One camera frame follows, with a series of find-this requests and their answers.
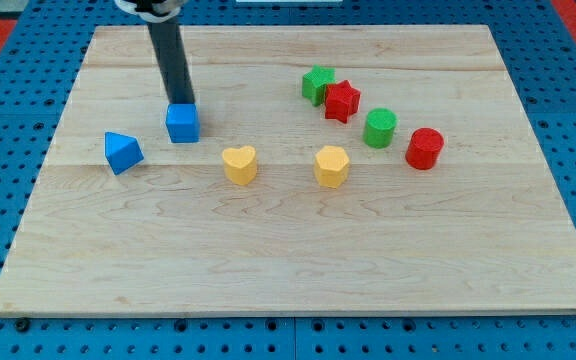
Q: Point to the blue cube block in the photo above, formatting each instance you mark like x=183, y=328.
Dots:
x=182, y=123

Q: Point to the yellow heart block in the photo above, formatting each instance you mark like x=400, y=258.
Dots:
x=240, y=164

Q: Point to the blue triangular prism block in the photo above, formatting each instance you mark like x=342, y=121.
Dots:
x=121, y=151

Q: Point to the red star block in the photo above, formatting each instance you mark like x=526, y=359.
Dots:
x=341, y=101

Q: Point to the yellow hexagon block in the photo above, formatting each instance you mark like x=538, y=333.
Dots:
x=331, y=166

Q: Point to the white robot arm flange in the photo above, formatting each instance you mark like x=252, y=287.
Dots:
x=151, y=11

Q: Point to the green cylinder block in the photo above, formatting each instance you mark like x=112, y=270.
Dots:
x=379, y=128

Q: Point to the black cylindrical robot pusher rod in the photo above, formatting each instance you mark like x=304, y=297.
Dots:
x=169, y=50

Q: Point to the green star block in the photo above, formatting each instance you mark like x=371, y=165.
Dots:
x=315, y=82

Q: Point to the red cylinder block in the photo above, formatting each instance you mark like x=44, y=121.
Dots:
x=424, y=148

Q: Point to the light wooden board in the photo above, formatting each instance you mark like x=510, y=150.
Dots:
x=484, y=232

